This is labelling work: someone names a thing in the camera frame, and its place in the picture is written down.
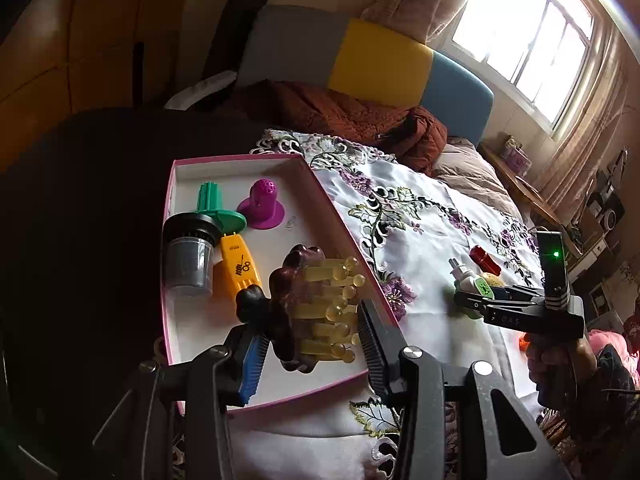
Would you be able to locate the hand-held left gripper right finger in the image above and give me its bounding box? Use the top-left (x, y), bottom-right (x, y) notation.
top-left (356, 300), bottom-right (571, 480)

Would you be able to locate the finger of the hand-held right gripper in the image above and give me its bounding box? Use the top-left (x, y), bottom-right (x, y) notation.
top-left (454, 291), bottom-right (493, 313)
top-left (505, 285), bottom-right (546, 302)

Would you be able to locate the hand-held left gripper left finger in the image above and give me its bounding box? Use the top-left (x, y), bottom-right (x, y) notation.
top-left (92, 325), bottom-right (268, 480)

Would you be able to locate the white green plug-in device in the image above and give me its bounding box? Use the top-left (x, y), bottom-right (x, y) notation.
top-left (447, 257), bottom-right (501, 318)

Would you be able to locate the small red bottle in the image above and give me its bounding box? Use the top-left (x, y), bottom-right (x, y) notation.
top-left (469, 245), bottom-right (502, 276)

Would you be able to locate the brown massage brush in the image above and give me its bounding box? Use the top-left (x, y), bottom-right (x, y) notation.
top-left (235, 244), bottom-right (361, 375)

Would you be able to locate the yellow plastic device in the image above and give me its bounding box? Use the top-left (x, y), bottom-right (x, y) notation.
top-left (212, 232), bottom-right (263, 300)

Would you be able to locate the black grey filter cup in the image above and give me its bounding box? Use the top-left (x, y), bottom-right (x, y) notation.
top-left (161, 212), bottom-right (223, 297)

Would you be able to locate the pink-edged white cardboard box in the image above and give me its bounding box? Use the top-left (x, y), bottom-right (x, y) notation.
top-left (159, 154), bottom-right (401, 416)

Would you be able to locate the green plastic plunger toy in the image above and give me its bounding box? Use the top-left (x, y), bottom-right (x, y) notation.
top-left (196, 181), bottom-right (248, 233)

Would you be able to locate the purple perforated cap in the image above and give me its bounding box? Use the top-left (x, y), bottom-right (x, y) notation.
top-left (236, 178), bottom-right (287, 231)

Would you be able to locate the person's right hand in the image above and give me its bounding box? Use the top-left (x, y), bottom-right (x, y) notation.
top-left (525, 334), bottom-right (598, 396)

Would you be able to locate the pink cloth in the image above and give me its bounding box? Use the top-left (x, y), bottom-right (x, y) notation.
top-left (587, 327), bottom-right (632, 361)

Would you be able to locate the white floral embroidered tablecloth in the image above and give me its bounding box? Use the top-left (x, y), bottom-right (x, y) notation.
top-left (170, 129), bottom-right (551, 480)

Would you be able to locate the wooden bedside shelf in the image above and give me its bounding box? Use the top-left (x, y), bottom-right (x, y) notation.
top-left (479, 142), bottom-right (566, 231)

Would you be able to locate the grey radio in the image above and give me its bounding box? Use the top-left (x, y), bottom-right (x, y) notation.
top-left (582, 182), bottom-right (626, 233)

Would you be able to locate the purple box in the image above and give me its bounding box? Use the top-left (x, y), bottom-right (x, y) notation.
top-left (500, 135), bottom-right (533, 177)

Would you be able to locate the beige curtain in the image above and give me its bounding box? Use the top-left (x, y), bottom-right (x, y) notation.
top-left (525, 25), bottom-right (640, 221)
top-left (360, 0), bottom-right (481, 51)

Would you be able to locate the black round table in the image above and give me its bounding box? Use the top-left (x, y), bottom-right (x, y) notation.
top-left (0, 107), bottom-right (271, 480)

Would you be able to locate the red-brown quilted blanket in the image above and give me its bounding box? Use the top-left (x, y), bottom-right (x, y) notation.
top-left (220, 80), bottom-right (448, 176)

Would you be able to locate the window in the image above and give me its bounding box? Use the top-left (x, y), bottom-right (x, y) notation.
top-left (452, 0), bottom-right (596, 126)

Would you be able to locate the grey yellow blue headboard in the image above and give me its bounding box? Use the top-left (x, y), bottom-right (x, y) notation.
top-left (237, 5), bottom-right (495, 148)

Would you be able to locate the black rolled mat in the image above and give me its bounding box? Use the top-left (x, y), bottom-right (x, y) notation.
top-left (200, 0), bottom-right (271, 83)

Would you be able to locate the wooden wardrobe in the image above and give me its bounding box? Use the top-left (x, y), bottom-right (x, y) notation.
top-left (0, 0), bottom-right (196, 171)

